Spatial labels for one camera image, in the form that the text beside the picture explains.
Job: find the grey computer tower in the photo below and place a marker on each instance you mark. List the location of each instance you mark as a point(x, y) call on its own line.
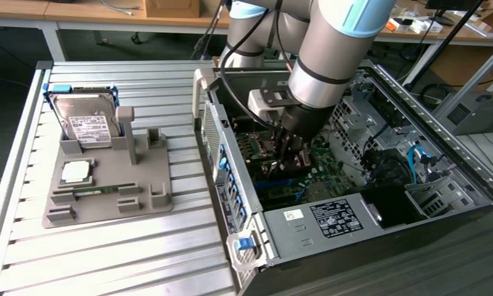
point(477, 114)

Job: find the black slanted stand pole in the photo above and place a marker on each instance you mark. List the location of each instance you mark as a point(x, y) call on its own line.
point(449, 43)

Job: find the metal disk bay cage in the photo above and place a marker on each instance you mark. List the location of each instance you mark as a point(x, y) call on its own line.
point(354, 123)

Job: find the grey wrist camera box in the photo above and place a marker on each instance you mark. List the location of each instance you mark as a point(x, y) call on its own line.
point(256, 105)

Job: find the orange small box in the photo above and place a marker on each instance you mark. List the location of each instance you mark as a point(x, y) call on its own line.
point(396, 24)

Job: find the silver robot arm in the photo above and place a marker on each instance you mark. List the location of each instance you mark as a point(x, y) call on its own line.
point(332, 55)

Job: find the black monitor with stand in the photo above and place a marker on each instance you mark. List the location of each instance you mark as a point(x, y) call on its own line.
point(445, 12)

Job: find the aluminium profile frame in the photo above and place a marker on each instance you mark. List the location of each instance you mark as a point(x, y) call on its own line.
point(487, 71)

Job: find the blue case latch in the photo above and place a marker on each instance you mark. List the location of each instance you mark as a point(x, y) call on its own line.
point(244, 244)

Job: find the graphics card with metal bracket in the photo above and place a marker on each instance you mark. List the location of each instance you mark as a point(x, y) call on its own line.
point(286, 174)

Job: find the grey parts rack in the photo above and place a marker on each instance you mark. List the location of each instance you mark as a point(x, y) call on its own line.
point(107, 209)

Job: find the open black PC case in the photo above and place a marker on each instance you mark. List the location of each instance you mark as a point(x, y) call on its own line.
point(354, 262)

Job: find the chipset heat sink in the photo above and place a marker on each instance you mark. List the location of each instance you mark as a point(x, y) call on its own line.
point(320, 192)

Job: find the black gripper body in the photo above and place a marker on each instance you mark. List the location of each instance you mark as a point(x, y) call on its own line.
point(306, 121)

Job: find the white small box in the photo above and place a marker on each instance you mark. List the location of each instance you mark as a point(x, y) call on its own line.
point(426, 27)

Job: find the grey power supply with label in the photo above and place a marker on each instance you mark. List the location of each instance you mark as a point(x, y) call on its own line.
point(296, 228)

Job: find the silver CPU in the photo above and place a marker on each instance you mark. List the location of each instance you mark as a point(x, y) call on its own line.
point(78, 171)

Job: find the small grey disk bay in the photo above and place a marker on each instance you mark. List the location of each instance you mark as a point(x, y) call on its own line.
point(437, 198)

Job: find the green RAM stick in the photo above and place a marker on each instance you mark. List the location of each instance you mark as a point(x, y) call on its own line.
point(103, 189)

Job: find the brown cardboard box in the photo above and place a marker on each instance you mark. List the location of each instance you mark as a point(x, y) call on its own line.
point(172, 8)

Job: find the cluttered wooden desk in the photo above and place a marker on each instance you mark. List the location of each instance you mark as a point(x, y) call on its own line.
point(457, 37)

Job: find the hard disk in blue carrier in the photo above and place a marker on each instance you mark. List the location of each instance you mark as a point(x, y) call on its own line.
point(86, 123)

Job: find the blue expansion slot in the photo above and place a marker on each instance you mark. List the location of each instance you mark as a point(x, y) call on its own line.
point(271, 184)

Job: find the green motherboard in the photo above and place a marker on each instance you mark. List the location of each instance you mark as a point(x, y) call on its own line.
point(328, 172)

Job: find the wooden desk with grey frame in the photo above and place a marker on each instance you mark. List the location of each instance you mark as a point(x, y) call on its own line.
point(86, 15)

